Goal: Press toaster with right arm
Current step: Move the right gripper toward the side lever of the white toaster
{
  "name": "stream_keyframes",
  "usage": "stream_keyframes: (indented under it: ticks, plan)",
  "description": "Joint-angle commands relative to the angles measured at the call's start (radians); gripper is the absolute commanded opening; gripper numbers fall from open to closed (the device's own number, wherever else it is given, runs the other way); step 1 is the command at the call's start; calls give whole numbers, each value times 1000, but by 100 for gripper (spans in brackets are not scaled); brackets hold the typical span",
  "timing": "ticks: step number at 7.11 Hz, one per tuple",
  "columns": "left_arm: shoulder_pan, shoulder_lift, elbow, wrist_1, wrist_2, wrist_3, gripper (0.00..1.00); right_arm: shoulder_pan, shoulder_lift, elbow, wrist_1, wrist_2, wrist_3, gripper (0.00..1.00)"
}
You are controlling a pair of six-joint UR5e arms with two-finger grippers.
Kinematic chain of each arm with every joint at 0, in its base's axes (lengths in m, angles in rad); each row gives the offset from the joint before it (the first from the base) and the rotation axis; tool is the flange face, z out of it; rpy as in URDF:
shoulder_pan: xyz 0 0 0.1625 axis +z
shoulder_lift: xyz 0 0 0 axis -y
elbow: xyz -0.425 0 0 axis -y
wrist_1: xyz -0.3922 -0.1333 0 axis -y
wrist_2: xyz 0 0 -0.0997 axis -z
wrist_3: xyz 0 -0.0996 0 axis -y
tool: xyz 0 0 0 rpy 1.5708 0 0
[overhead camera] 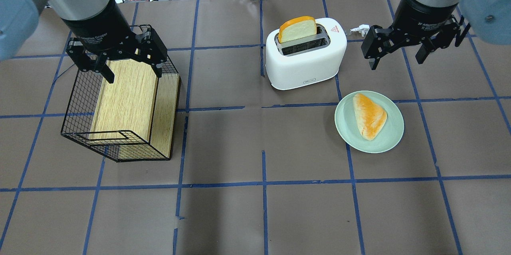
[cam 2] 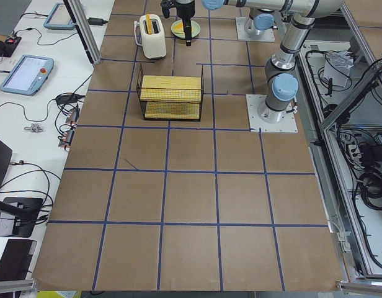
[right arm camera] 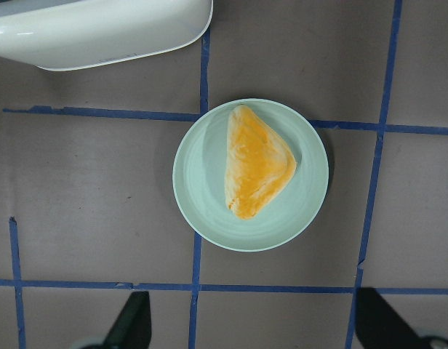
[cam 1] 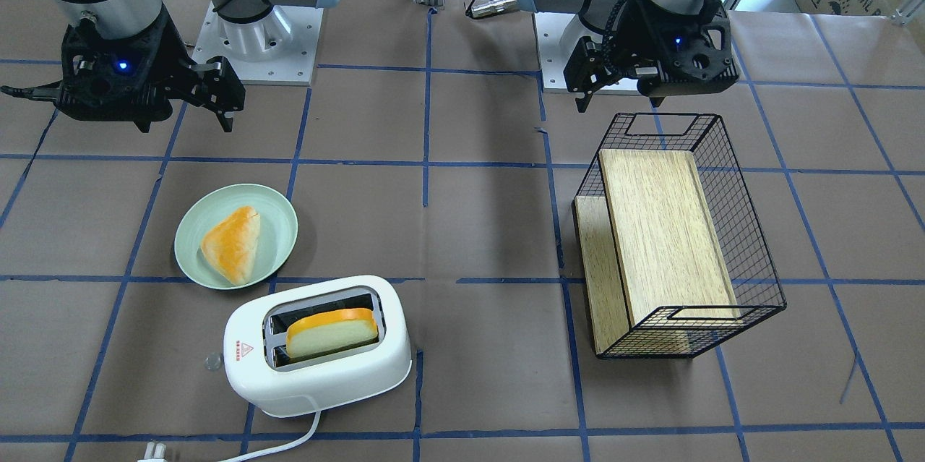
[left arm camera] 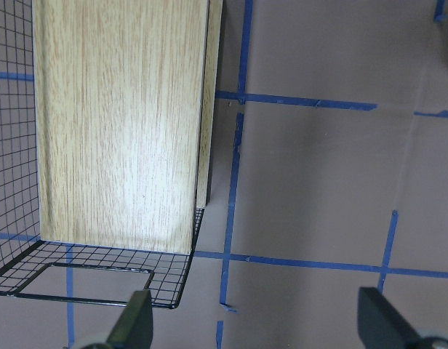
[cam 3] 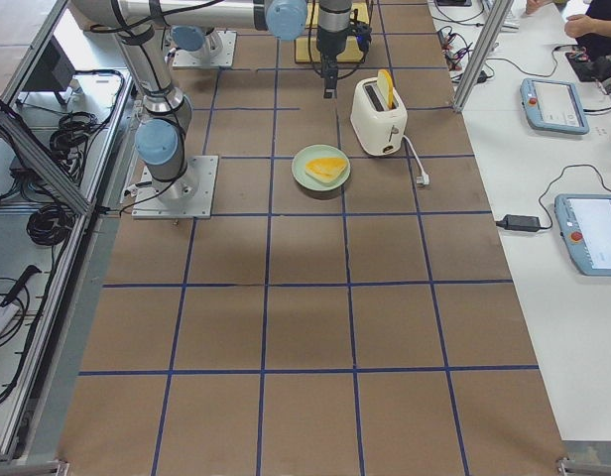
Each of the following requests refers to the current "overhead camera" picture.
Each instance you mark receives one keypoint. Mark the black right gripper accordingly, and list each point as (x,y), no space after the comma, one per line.
(422,16)

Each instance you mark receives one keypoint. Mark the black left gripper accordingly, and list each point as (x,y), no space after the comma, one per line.
(100,27)

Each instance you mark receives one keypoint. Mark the white toaster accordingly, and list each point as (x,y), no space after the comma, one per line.
(307,60)

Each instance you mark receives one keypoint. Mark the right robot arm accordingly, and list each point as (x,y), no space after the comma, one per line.
(489,19)

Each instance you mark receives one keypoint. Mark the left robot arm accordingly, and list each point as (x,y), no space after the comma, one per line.
(19,19)

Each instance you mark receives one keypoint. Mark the bread slice in toaster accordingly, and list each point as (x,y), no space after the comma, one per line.
(297,28)

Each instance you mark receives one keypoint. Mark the wooden board in basket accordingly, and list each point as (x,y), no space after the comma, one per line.
(134,116)

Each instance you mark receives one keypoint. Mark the triangular bread on plate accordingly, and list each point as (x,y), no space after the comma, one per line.
(370,117)

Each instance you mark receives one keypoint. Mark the light green plate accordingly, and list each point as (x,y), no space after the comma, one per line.
(388,138)

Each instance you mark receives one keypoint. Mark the black wire basket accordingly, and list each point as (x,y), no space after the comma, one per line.
(80,110)

